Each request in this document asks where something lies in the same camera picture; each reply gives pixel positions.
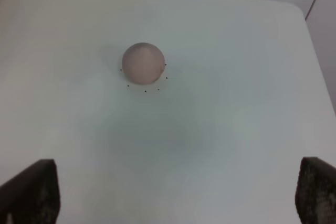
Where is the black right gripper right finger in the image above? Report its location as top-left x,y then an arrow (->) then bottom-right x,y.
295,157 -> 335,224

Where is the pink peach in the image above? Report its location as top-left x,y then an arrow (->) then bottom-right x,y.
122,42 -> 166,85

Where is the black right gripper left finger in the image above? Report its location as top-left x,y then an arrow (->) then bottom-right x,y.
1,159 -> 61,223

